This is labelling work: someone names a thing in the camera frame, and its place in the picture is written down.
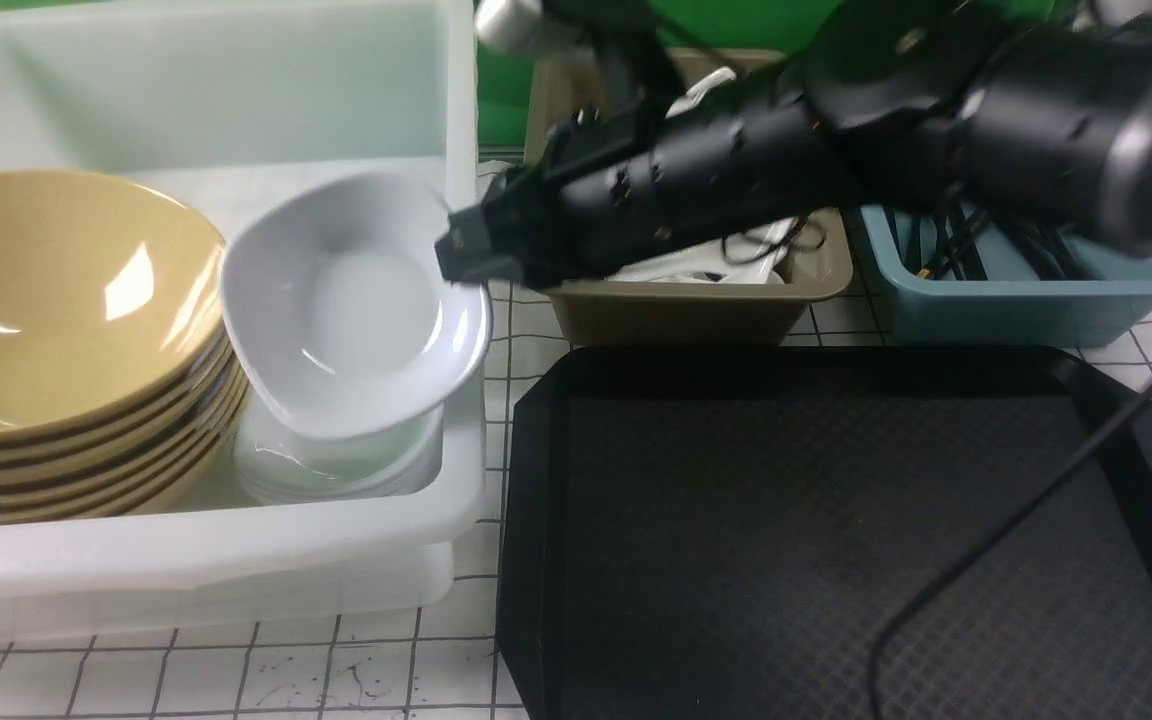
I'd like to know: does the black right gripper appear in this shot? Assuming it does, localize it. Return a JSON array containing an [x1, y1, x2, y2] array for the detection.
[[435, 94, 838, 286]]

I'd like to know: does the white square side dish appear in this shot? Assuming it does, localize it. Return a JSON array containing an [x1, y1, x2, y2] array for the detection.
[[221, 170, 493, 439]]

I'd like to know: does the yellow noodle bowl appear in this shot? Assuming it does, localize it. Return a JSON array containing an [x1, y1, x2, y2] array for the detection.
[[0, 169, 225, 442]]

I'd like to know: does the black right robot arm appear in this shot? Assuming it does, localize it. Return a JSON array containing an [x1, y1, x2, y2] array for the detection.
[[435, 1, 1152, 290]]

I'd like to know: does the yellow bowl stack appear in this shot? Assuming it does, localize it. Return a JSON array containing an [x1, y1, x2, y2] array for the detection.
[[0, 331, 247, 524]]

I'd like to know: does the olive plastic bin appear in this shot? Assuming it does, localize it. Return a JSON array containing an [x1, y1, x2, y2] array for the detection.
[[524, 59, 854, 344]]

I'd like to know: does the white dish stack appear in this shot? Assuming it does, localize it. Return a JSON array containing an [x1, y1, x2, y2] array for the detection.
[[233, 401, 444, 505]]

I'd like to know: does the large white plastic tub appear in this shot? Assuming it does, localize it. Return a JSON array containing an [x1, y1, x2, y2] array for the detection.
[[0, 1, 486, 647]]

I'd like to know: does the black serving tray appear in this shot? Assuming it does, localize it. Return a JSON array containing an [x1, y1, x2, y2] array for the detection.
[[497, 347, 1152, 719]]

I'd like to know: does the teal plastic bin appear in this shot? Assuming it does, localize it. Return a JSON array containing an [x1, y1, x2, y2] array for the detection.
[[844, 206, 1152, 348]]

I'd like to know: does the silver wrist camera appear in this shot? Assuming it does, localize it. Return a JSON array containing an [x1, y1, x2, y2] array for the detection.
[[473, 0, 582, 59]]

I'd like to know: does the black cable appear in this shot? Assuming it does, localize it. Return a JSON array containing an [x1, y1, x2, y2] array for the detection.
[[866, 300, 1152, 720]]

